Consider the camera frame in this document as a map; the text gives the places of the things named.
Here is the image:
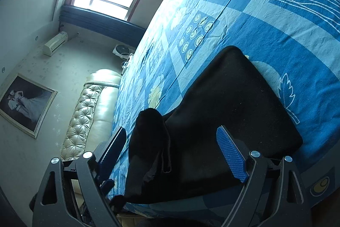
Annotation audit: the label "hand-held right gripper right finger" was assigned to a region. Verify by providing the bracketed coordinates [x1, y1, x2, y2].
[216, 126, 311, 227]

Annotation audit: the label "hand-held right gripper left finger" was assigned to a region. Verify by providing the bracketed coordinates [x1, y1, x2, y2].
[32, 126, 126, 227]

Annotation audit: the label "black studded pants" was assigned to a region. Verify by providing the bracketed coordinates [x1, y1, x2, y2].
[110, 45, 303, 214]

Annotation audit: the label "beige tufted leather headboard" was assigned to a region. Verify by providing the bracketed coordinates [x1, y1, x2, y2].
[61, 69, 121, 162]

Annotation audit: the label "white box fan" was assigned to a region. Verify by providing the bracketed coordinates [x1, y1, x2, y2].
[112, 44, 135, 59]

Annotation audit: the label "dark blue curtain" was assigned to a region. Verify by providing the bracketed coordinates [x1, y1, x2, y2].
[59, 5, 146, 32]

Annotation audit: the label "blue patterned bed sheet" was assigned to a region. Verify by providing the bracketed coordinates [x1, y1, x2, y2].
[112, 0, 340, 219]

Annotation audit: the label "framed wall photo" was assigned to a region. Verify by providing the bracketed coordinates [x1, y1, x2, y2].
[0, 73, 58, 139]

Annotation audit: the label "white wall air conditioner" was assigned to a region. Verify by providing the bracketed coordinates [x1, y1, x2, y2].
[43, 31, 68, 57]

